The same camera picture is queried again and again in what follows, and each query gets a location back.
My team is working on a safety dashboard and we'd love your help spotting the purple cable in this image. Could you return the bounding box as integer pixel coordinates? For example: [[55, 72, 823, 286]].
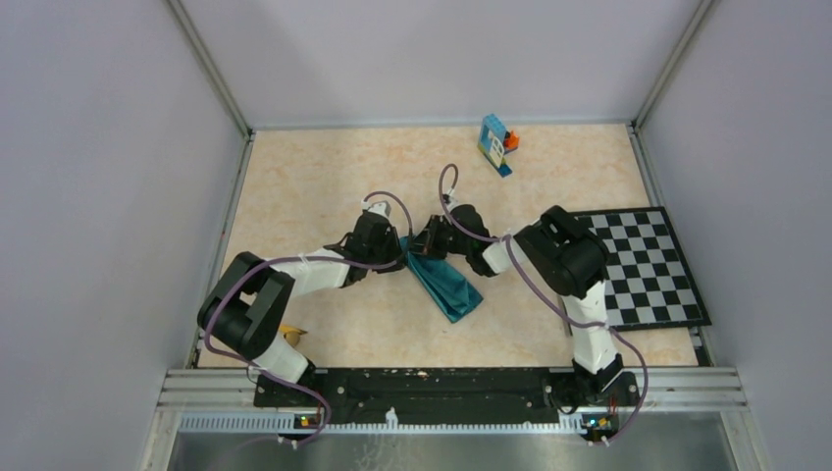
[[202, 189, 416, 449], [437, 163, 651, 446]]

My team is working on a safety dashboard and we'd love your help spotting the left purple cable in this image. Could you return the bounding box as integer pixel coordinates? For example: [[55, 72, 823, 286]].
[[202, 189, 416, 449]]

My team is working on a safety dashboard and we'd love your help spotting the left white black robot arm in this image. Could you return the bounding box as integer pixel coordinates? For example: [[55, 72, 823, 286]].
[[197, 203, 404, 406]]

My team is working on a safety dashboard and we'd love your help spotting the gold spoon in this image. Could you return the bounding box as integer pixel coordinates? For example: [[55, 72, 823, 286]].
[[279, 325, 307, 347]]

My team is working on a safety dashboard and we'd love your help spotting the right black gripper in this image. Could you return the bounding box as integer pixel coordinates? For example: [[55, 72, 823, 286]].
[[403, 216, 471, 261]]

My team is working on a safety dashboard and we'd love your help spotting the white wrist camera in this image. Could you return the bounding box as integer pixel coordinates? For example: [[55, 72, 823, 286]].
[[361, 200, 391, 220], [441, 191, 459, 212]]

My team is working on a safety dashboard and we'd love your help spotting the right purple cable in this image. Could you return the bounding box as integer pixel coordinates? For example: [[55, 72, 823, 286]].
[[437, 163, 651, 446]]

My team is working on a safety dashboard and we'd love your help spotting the colourful toy block house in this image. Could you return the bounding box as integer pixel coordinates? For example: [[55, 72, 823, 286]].
[[478, 114, 520, 178]]

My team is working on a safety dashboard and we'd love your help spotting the teal cloth napkin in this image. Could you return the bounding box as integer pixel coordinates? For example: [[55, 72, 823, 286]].
[[406, 251, 484, 324]]

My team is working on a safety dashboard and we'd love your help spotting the black white checkerboard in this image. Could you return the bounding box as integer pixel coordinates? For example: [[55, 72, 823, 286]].
[[573, 206, 711, 332]]

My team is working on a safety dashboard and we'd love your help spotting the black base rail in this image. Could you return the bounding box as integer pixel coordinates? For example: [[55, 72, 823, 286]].
[[253, 367, 641, 442]]

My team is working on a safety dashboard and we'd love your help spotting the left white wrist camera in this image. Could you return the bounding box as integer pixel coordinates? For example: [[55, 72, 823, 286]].
[[361, 200, 391, 220]]

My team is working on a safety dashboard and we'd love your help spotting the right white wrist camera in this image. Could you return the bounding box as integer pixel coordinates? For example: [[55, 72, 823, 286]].
[[441, 191, 459, 212]]

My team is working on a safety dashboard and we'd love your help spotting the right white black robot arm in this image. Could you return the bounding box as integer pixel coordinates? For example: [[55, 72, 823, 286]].
[[410, 204, 623, 404]]

